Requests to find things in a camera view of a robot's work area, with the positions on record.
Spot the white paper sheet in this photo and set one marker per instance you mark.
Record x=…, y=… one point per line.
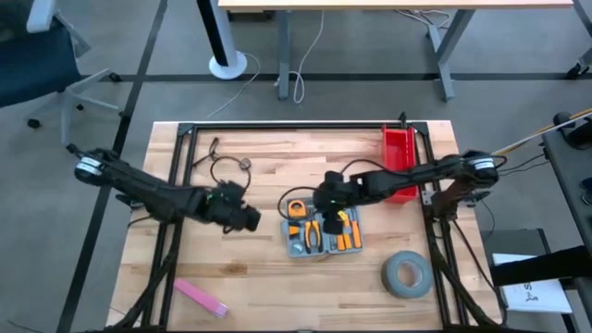
x=546, y=296

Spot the black side table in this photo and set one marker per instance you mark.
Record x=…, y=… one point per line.
x=569, y=162

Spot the grey office chair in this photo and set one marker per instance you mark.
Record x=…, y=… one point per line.
x=37, y=65

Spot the red plastic bin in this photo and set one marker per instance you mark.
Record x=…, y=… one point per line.
x=398, y=148

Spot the blue-grey plastic tool case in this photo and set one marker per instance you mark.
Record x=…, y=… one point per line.
x=296, y=245

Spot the black arm base connector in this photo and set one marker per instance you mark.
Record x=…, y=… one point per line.
x=481, y=196
x=127, y=201

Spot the black flat bar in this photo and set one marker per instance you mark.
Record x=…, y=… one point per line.
x=541, y=268

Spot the grey duct tape roll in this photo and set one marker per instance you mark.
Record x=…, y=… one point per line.
x=393, y=282

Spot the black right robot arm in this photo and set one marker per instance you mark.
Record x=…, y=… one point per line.
x=416, y=178

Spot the wooden desk with grey legs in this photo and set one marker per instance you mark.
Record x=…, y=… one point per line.
x=370, y=4

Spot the pink flat bar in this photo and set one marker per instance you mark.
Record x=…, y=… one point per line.
x=201, y=298

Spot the yellow and white rod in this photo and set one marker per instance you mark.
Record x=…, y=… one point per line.
x=518, y=143

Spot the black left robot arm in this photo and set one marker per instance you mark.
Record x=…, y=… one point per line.
x=148, y=189

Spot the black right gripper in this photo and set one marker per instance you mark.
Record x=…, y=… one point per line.
x=337, y=194

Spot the black rounded device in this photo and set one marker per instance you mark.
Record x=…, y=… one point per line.
x=578, y=134

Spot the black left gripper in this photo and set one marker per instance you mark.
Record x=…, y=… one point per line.
x=226, y=203

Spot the orange tape measure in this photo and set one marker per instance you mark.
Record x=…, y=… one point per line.
x=296, y=209

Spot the grey column with round base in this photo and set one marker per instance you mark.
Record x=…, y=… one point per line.
x=226, y=65

